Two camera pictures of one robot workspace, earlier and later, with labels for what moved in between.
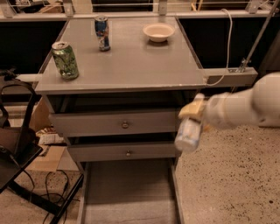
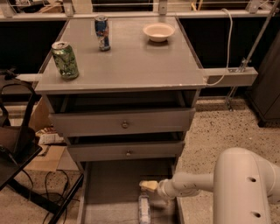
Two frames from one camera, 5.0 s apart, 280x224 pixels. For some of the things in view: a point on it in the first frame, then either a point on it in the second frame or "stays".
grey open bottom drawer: x=130 y=192 stays
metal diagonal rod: x=244 y=63 stays
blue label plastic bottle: x=187 y=135 → x=144 y=208
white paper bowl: x=158 y=32 stays
